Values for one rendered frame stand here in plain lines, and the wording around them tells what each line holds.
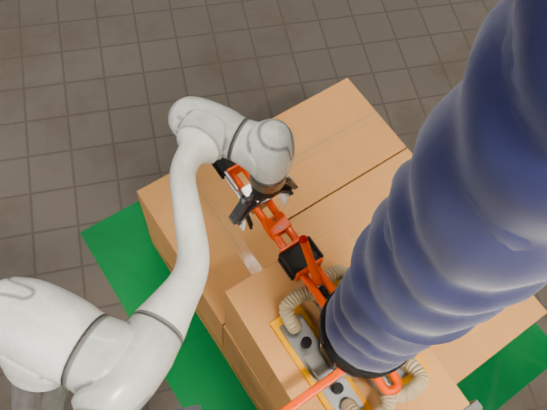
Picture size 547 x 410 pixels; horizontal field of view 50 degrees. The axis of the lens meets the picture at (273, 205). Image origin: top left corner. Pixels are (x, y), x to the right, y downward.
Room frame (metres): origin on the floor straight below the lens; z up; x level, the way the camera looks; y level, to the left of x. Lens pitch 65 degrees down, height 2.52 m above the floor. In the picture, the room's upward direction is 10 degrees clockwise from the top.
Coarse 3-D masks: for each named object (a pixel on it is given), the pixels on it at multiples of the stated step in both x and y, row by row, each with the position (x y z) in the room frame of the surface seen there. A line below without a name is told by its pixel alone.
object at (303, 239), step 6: (300, 240) 0.53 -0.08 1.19; (306, 240) 0.53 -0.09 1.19; (306, 246) 0.52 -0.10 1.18; (306, 252) 0.51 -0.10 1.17; (312, 252) 0.52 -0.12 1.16; (306, 258) 0.50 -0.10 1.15; (312, 258) 0.50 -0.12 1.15; (312, 264) 0.49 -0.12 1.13; (312, 270) 0.48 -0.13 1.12; (312, 276) 0.48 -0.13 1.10; (318, 276) 0.48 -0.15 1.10; (318, 282) 0.47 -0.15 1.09
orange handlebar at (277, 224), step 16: (256, 208) 0.64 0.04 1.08; (272, 208) 0.65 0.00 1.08; (272, 224) 0.60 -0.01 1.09; (288, 224) 0.61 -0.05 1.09; (320, 272) 0.50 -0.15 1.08; (320, 304) 0.41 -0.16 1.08; (320, 384) 0.22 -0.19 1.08; (384, 384) 0.24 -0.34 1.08; (400, 384) 0.25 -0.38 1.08; (304, 400) 0.17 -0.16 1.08
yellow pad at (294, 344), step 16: (304, 320) 0.39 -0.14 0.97; (288, 336) 0.34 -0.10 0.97; (304, 336) 0.35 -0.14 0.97; (288, 352) 0.30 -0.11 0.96; (304, 352) 0.31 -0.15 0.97; (304, 368) 0.27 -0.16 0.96; (336, 384) 0.24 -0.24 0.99; (352, 384) 0.25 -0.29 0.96; (320, 400) 0.20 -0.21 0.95; (336, 400) 0.20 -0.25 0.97
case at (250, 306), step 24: (336, 240) 0.65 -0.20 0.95; (336, 264) 0.57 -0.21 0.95; (240, 288) 0.45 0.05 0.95; (264, 288) 0.47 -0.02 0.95; (288, 288) 0.48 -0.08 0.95; (240, 312) 0.39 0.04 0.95; (264, 312) 0.40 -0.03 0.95; (312, 312) 0.42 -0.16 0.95; (240, 336) 0.37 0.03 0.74; (264, 336) 0.33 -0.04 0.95; (264, 360) 0.28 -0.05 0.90; (288, 360) 0.28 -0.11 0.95; (432, 360) 0.35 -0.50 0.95; (264, 384) 0.26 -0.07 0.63; (288, 384) 0.22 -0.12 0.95; (360, 384) 0.26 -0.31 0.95; (432, 384) 0.29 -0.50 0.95; (312, 408) 0.17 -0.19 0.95; (408, 408) 0.22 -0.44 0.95; (432, 408) 0.23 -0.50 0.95; (456, 408) 0.24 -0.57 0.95
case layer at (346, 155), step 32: (320, 96) 1.43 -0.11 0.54; (352, 96) 1.46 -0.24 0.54; (320, 128) 1.28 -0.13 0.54; (352, 128) 1.31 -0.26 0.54; (384, 128) 1.33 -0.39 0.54; (320, 160) 1.13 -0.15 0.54; (352, 160) 1.16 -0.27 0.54; (384, 160) 1.19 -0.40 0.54; (160, 192) 0.88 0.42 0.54; (224, 192) 0.92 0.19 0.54; (320, 192) 1.00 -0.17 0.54; (352, 192) 1.02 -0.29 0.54; (384, 192) 1.04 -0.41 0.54; (160, 224) 0.75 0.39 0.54; (224, 224) 0.80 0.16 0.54; (256, 224) 0.82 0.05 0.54; (320, 224) 0.87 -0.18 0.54; (352, 224) 0.89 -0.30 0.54; (224, 256) 0.67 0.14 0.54; (256, 256) 0.70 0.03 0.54; (224, 288) 0.56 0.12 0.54; (224, 320) 0.45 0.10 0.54; (512, 320) 0.63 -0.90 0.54; (448, 352) 0.48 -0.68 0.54; (480, 352) 0.50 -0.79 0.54; (256, 384) 0.27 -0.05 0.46
